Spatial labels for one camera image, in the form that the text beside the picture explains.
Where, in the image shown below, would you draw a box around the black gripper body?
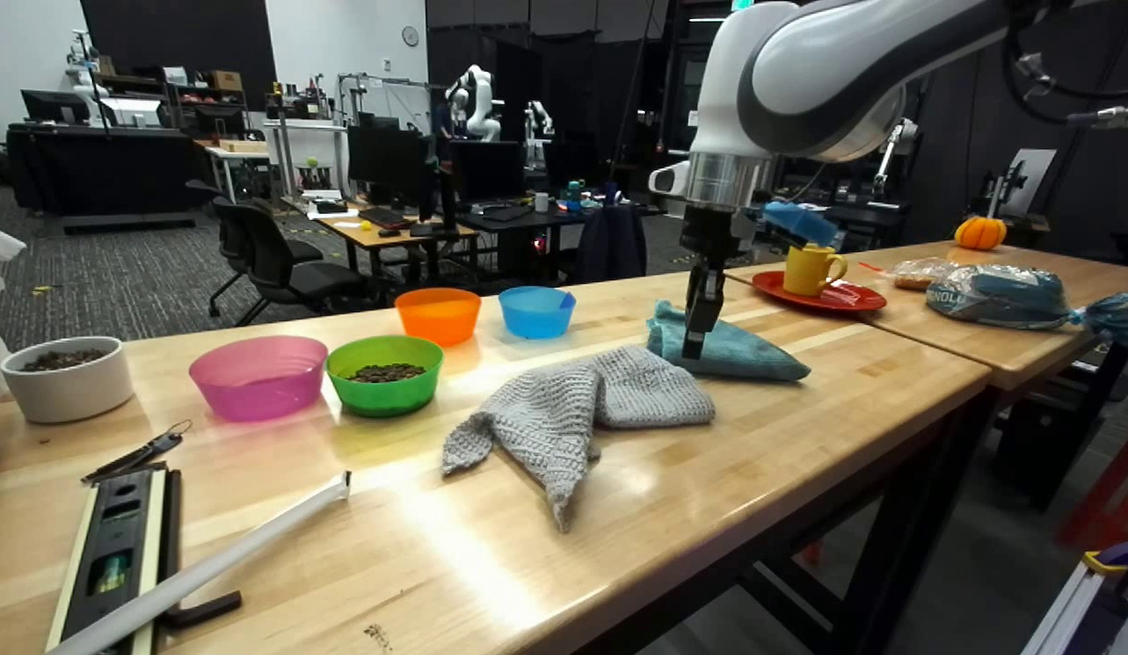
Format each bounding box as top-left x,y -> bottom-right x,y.
679,203 -> 742,278

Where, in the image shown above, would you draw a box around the grey knitted cotton cloth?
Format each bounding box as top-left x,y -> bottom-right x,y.
436,343 -> 721,533

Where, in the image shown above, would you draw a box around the teal folded towel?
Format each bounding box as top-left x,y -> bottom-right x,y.
643,300 -> 814,387

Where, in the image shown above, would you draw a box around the dark chair back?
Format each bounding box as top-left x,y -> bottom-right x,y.
576,195 -> 651,285

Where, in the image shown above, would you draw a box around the yellow mug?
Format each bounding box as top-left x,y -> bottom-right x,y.
778,242 -> 850,301

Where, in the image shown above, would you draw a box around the red plate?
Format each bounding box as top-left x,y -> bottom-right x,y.
750,265 -> 892,325

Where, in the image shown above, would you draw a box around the blue plastic bowl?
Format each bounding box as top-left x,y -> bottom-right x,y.
494,285 -> 580,343

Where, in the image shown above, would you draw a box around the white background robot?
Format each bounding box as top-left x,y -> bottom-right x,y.
443,62 -> 507,144
520,97 -> 556,186

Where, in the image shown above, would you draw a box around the small clear plastic bag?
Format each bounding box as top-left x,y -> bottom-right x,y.
887,256 -> 947,294

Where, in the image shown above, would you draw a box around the orange plastic bowl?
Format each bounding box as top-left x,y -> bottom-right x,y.
394,285 -> 485,349

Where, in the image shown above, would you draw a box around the orange pumpkin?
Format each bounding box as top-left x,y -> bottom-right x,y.
953,210 -> 1010,256

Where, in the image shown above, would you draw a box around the clear bag of teal cloths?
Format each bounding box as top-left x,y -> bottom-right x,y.
924,263 -> 1073,334

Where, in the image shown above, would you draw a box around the green plastic bowl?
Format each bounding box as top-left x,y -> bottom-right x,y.
323,334 -> 446,419

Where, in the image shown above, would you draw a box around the white sign with black figure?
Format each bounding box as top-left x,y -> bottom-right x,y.
981,144 -> 1059,222

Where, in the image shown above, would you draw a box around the black computer monitor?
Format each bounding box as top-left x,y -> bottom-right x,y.
347,113 -> 436,210

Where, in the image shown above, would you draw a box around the teal crumpled cloth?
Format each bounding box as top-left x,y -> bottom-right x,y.
1071,286 -> 1128,349

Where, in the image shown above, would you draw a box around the black office chair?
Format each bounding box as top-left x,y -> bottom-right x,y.
209,195 -> 375,325

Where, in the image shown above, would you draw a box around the pink plastic bowl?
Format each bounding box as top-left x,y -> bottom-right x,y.
187,334 -> 332,427

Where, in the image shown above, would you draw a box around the white long tube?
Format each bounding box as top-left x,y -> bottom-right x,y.
52,470 -> 357,655

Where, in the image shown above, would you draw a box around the black marker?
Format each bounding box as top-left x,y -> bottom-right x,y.
159,590 -> 246,635

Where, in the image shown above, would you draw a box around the black pliers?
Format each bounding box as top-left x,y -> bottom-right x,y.
81,419 -> 195,488

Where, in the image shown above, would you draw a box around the black covered desk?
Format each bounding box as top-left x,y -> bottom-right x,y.
3,120 -> 203,220

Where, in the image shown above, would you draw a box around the black and cream spirit level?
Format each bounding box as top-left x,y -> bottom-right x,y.
44,465 -> 187,655

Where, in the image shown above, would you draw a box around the white ceramic bowl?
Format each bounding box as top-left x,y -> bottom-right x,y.
0,330 -> 140,428

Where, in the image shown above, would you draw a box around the small desk monitor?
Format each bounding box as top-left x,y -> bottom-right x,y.
18,86 -> 97,129

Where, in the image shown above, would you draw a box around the wooden top black frame table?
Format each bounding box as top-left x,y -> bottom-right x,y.
725,237 -> 1128,514
0,268 -> 996,655

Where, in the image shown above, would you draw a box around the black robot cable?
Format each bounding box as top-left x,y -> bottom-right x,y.
996,0 -> 1128,134

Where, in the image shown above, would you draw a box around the aluminium rail with yellow corner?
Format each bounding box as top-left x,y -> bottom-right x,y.
1019,539 -> 1128,655

